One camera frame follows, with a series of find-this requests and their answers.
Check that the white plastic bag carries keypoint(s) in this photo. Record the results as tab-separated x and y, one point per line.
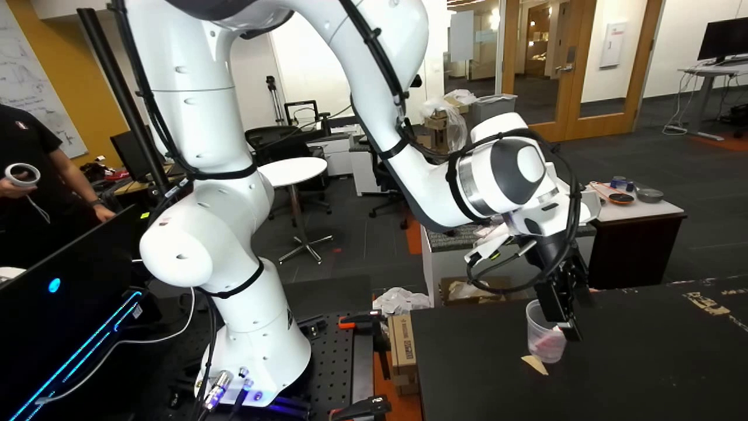
399	300

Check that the dark side cabinet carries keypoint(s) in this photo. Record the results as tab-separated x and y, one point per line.
634	236

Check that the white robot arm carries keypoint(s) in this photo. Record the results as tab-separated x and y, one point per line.
235	194

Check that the translucent plastic cup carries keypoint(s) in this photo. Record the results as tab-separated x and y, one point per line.
543	339

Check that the distant white desk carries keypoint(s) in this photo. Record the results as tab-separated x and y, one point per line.
713	86

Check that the tan tape piece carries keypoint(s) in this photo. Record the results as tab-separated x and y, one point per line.
537	366

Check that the black slanted pole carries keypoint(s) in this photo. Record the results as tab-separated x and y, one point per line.
124	101

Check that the wooden door frame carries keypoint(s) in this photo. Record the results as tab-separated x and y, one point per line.
580	71

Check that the narrow cardboard carton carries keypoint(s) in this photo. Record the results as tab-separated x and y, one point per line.
404	352

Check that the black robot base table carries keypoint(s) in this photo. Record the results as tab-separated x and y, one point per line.
328	366

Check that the distant black monitor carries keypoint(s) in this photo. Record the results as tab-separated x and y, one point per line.
725	39

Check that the blue lit black console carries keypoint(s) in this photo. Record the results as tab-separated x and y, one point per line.
71	312

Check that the round white pedestal table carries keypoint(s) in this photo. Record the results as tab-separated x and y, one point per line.
296	177

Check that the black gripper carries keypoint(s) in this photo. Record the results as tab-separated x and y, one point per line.
551	253

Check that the person in black shirt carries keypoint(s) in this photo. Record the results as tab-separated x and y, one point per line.
37	179

